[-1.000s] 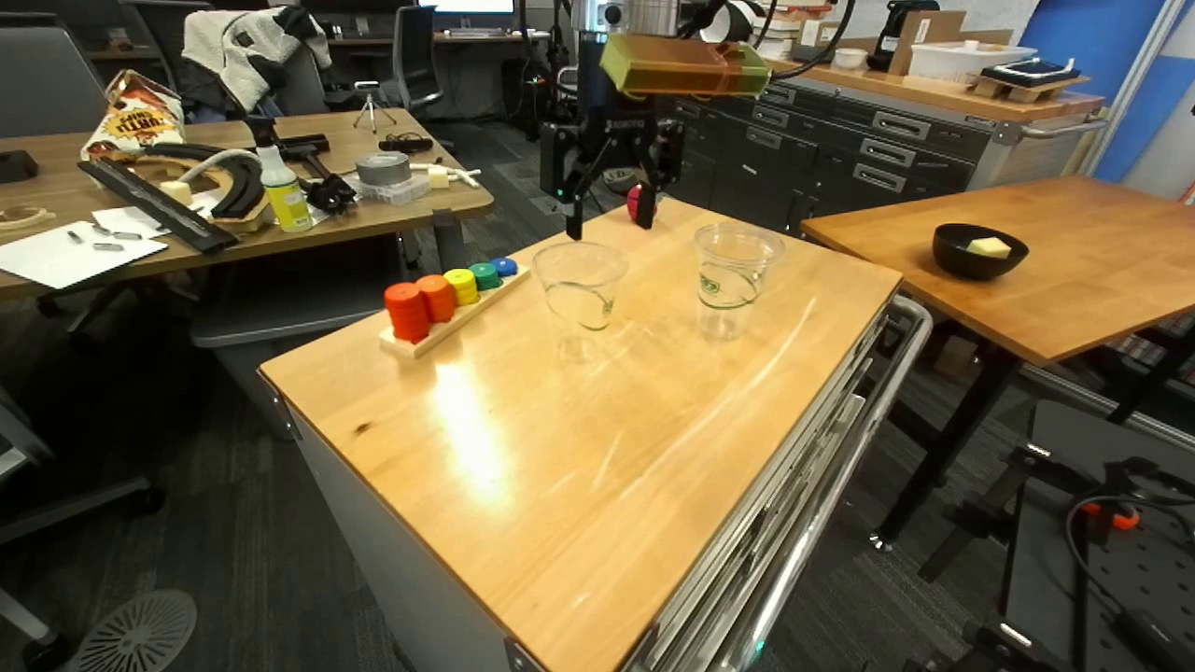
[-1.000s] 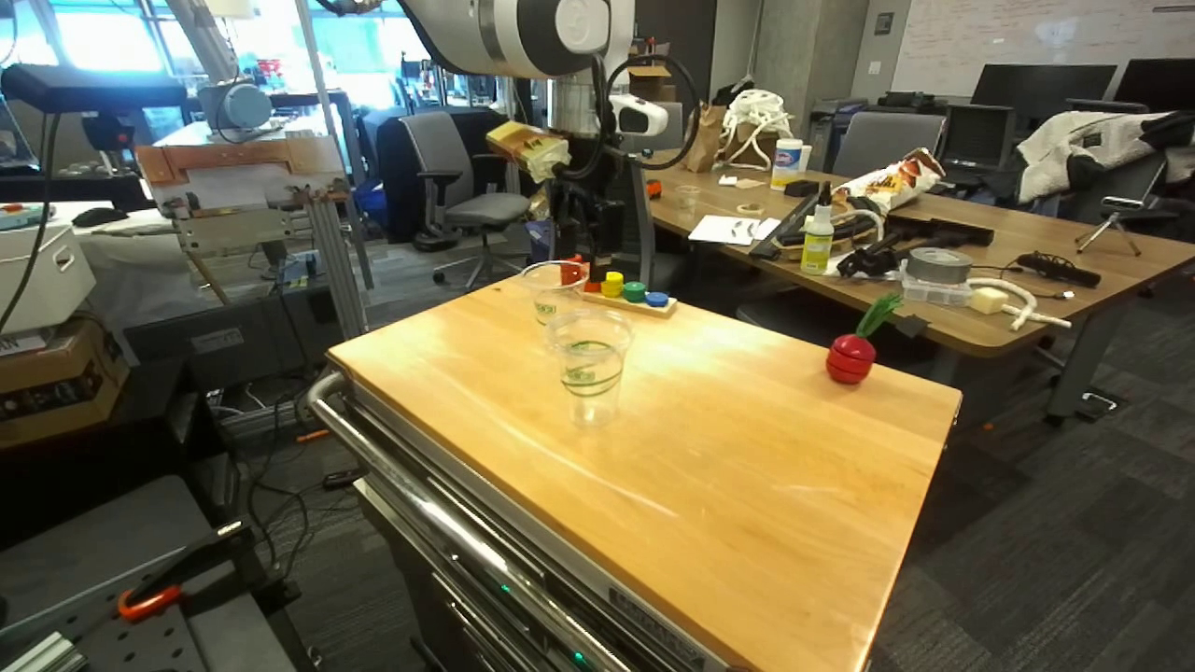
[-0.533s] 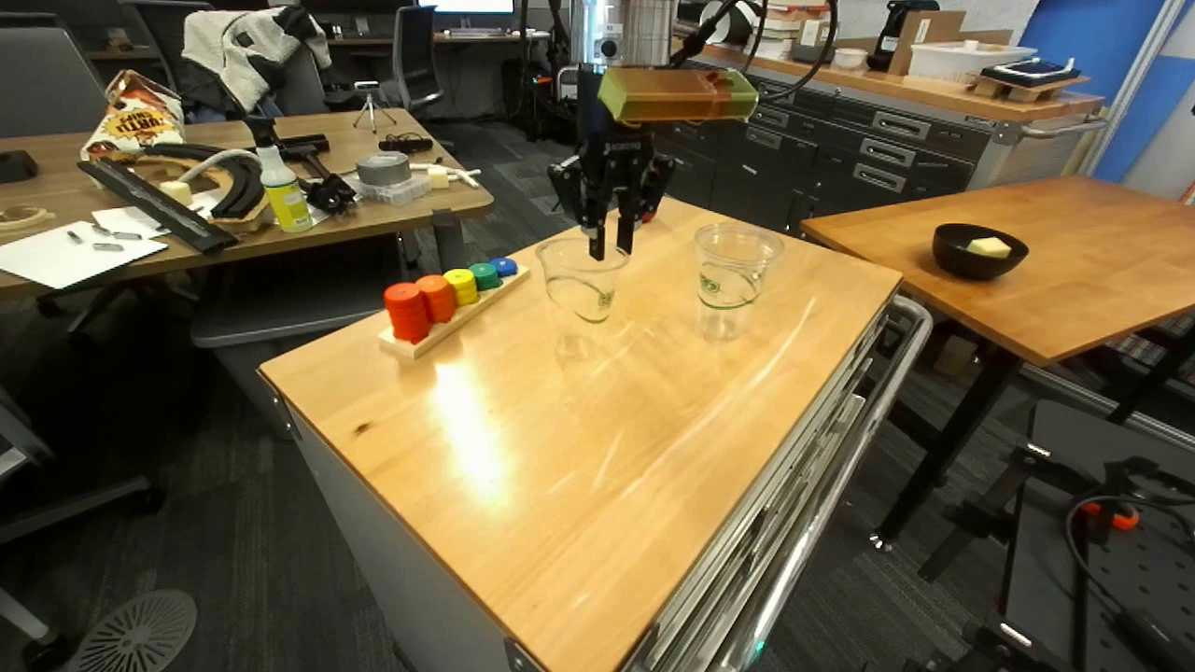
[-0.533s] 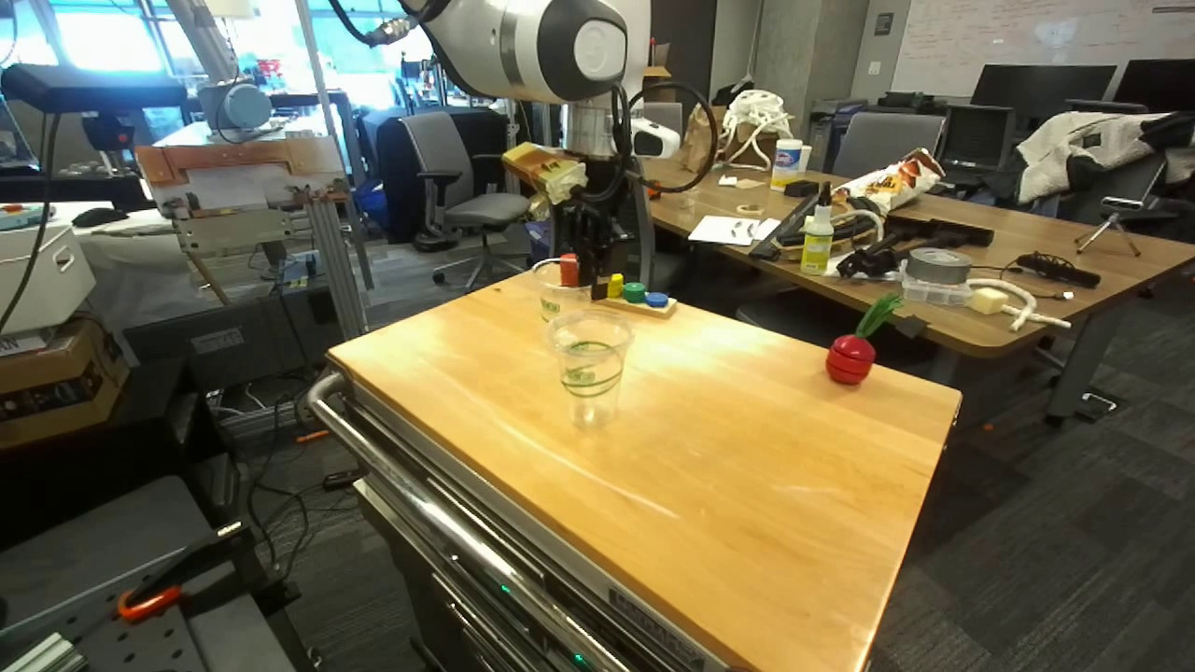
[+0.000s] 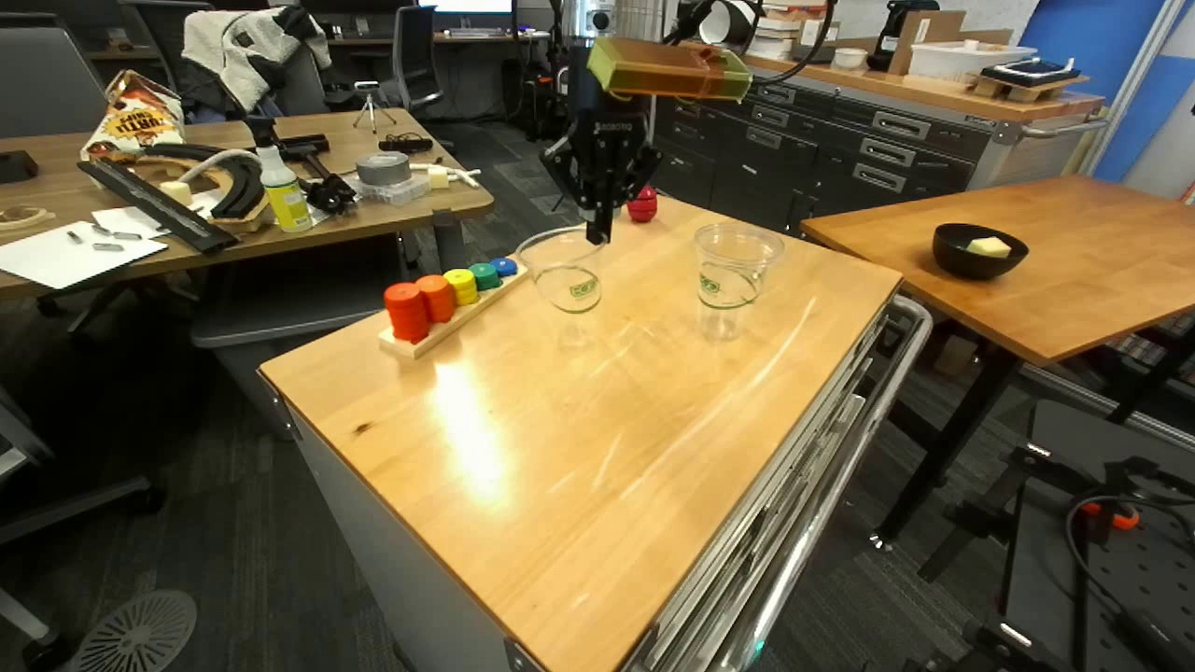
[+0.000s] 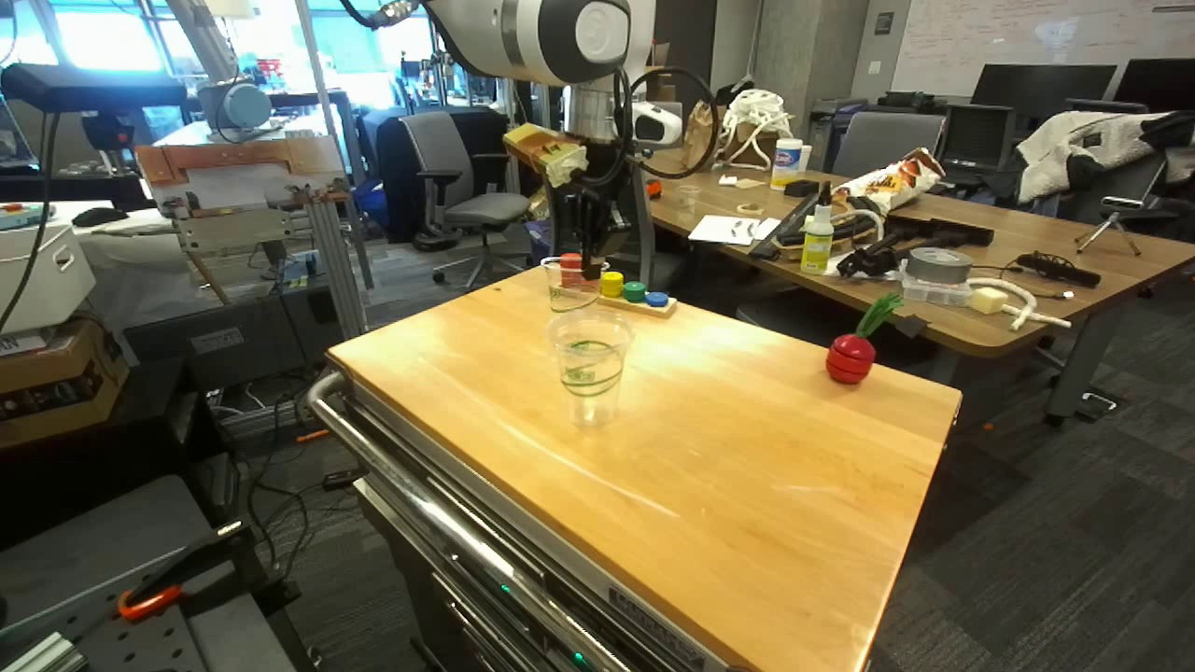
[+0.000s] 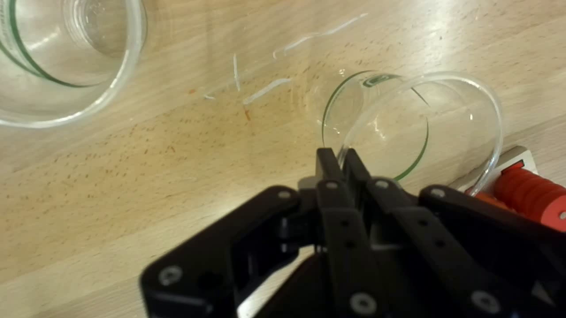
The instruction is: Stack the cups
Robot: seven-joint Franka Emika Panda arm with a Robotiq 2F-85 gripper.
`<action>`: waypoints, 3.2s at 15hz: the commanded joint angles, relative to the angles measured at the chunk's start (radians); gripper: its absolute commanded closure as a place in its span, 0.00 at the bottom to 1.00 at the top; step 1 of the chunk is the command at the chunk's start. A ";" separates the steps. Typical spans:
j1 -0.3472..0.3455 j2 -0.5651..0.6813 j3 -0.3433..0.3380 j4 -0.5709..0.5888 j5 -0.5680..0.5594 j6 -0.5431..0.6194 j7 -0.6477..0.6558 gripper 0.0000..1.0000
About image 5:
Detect spray bottle yellow liquid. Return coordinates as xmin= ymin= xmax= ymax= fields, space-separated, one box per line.
xmin=238 ymin=115 xmax=318 ymax=237

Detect cardboard box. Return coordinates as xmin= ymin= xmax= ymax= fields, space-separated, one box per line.
xmin=890 ymin=9 xmax=1012 ymax=76

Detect snack chips bag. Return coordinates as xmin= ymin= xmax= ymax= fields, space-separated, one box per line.
xmin=77 ymin=69 xmax=188 ymax=166

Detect black and white jacket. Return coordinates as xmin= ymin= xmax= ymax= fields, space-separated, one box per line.
xmin=181 ymin=4 xmax=333 ymax=115

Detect wooden table black legs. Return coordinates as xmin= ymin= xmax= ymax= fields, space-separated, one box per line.
xmin=798 ymin=171 xmax=1195 ymax=554

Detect silver cart handle bar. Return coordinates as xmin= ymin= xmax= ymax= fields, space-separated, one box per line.
xmin=695 ymin=295 xmax=938 ymax=672

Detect black tangled item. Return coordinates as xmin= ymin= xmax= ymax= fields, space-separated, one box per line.
xmin=302 ymin=171 xmax=363 ymax=216

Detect round grey floor grille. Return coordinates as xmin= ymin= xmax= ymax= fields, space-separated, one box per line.
xmin=53 ymin=585 xmax=203 ymax=672

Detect red cylinder block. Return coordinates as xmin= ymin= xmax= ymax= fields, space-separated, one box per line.
xmin=380 ymin=281 xmax=438 ymax=347

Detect orange cylinder block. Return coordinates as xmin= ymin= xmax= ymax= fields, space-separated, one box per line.
xmin=416 ymin=273 xmax=458 ymax=330

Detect wooden tray with tablet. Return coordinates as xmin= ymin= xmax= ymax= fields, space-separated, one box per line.
xmin=967 ymin=57 xmax=1083 ymax=106

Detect colourful toy block stack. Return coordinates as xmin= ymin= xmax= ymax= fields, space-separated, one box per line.
xmin=377 ymin=259 xmax=534 ymax=365

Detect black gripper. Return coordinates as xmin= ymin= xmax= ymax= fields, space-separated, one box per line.
xmin=547 ymin=112 xmax=666 ymax=245

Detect black perforated board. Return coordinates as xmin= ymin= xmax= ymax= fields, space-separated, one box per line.
xmin=1000 ymin=395 xmax=1195 ymax=672

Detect clear plastic cup green logo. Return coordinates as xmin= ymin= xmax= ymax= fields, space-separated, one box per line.
xmin=691 ymin=219 xmax=788 ymax=344
xmin=512 ymin=225 xmax=616 ymax=319

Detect blue wall panel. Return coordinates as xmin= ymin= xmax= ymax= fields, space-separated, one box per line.
xmin=1020 ymin=0 xmax=1195 ymax=192

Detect wooden office desk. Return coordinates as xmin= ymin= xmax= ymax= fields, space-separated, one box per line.
xmin=0 ymin=110 xmax=497 ymax=301

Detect grey metal tool cart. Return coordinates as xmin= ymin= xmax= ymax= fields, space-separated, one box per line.
xmin=259 ymin=290 xmax=938 ymax=672

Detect black office chair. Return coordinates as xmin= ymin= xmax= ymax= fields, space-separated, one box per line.
xmin=390 ymin=0 xmax=450 ymax=112

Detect black curved hose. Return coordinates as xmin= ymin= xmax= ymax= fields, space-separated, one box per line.
xmin=142 ymin=143 xmax=272 ymax=225

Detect white paper sheet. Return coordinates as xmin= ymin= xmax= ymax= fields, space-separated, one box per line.
xmin=0 ymin=219 xmax=171 ymax=295

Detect grey tape roll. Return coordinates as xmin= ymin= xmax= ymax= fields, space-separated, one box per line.
xmin=355 ymin=147 xmax=420 ymax=201

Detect grey drawer cabinet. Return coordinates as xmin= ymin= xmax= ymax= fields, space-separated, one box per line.
xmin=651 ymin=51 xmax=1104 ymax=239

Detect black bowl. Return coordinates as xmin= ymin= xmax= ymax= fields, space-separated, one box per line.
xmin=930 ymin=219 xmax=1032 ymax=284

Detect orange handled clamp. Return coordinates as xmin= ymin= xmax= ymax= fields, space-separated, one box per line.
xmin=1077 ymin=498 xmax=1148 ymax=540

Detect long black bar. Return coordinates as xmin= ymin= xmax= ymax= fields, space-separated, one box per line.
xmin=77 ymin=157 xmax=238 ymax=259

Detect red toy apple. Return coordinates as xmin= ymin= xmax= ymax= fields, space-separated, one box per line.
xmin=624 ymin=184 xmax=660 ymax=229

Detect yellow cylinder block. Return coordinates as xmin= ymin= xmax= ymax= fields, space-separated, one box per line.
xmin=440 ymin=267 xmax=482 ymax=309

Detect grey upholstered chair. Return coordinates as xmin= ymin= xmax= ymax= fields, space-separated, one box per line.
xmin=0 ymin=23 xmax=109 ymax=143

